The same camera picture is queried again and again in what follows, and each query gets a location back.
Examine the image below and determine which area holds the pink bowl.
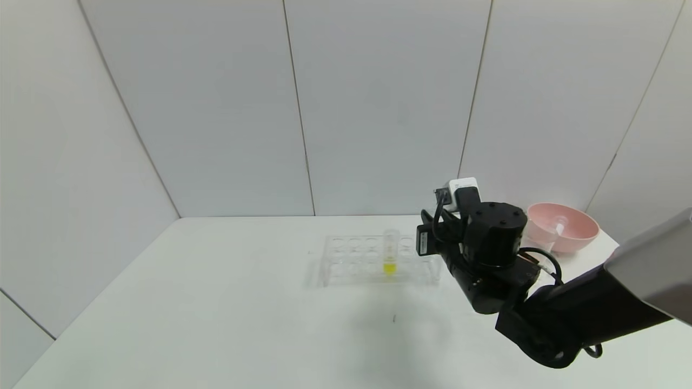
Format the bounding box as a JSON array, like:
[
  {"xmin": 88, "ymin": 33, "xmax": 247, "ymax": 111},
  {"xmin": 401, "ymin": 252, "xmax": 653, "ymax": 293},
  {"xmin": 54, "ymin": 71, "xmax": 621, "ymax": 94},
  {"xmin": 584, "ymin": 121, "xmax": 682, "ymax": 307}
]
[{"xmin": 525, "ymin": 203, "xmax": 600, "ymax": 253}]

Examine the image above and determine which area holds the clear plastic test tube rack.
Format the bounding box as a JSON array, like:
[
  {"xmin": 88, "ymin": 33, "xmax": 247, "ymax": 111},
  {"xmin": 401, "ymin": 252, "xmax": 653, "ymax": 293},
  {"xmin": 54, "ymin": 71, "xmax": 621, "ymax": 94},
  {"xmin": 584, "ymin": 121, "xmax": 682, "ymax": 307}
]
[{"xmin": 323, "ymin": 233, "xmax": 442, "ymax": 287}]

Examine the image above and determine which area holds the black camera cable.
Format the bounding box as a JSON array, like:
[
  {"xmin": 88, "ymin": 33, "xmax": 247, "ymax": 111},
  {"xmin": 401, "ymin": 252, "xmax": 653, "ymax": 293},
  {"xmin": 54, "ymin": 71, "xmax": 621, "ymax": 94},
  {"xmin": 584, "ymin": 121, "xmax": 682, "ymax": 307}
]
[{"xmin": 431, "ymin": 190, "xmax": 452, "ymax": 245}]

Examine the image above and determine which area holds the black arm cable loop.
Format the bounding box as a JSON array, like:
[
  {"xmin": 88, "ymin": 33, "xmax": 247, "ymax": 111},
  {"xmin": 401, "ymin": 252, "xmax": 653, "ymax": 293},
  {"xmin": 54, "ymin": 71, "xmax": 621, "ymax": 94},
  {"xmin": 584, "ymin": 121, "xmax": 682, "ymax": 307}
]
[{"xmin": 520, "ymin": 247, "xmax": 564, "ymax": 287}]

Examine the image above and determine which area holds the test tube with yellow pigment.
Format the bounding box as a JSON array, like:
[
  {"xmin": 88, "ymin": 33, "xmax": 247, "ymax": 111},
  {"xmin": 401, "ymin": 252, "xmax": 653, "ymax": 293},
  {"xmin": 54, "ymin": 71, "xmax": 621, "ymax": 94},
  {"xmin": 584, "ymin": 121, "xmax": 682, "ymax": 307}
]
[{"xmin": 383, "ymin": 228, "xmax": 401, "ymax": 275}]

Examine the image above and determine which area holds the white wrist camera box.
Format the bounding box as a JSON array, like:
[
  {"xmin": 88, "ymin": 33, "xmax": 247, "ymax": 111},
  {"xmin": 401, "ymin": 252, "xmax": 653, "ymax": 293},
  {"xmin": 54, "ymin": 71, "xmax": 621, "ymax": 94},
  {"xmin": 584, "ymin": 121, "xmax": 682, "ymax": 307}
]
[{"xmin": 435, "ymin": 177, "xmax": 482, "ymax": 214}]

